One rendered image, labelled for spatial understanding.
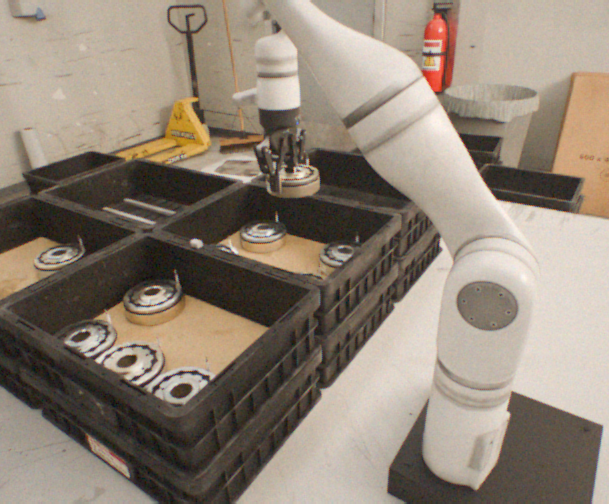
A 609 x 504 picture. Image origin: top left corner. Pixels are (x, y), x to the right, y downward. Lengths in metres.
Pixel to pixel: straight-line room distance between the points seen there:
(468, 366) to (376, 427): 0.30
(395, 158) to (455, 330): 0.20
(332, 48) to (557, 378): 0.72
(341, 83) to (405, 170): 0.11
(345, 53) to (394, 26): 3.43
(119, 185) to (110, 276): 0.52
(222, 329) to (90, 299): 0.24
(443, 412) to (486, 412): 0.05
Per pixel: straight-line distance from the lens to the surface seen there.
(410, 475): 0.72
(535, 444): 0.80
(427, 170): 0.50
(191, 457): 0.63
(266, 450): 0.78
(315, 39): 0.49
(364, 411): 0.85
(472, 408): 0.62
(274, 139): 0.87
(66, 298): 0.89
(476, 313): 0.53
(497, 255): 0.52
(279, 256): 1.02
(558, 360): 1.03
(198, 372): 0.71
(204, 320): 0.86
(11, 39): 4.27
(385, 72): 0.49
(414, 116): 0.49
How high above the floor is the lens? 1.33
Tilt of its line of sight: 30 degrees down
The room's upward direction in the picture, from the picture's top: 3 degrees counter-clockwise
